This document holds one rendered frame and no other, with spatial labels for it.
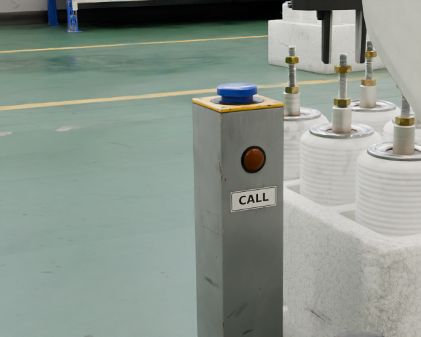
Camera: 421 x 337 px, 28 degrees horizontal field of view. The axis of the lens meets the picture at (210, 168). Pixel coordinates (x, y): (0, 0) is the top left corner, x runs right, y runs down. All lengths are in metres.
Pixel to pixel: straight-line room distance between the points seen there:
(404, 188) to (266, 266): 0.16
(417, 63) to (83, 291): 0.77
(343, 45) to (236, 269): 2.47
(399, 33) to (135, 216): 1.03
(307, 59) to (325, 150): 2.36
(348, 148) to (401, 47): 0.42
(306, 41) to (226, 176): 2.52
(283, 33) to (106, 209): 1.99
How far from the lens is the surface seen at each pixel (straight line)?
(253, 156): 0.81
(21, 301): 1.19
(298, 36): 3.35
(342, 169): 0.96
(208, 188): 0.84
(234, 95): 0.81
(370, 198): 0.88
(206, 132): 0.82
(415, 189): 0.86
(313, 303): 0.95
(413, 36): 0.53
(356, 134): 0.96
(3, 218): 1.56
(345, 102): 0.98
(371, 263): 0.84
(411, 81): 0.53
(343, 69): 0.97
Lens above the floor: 0.46
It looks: 14 degrees down
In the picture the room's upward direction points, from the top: 1 degrees counter-clockwise
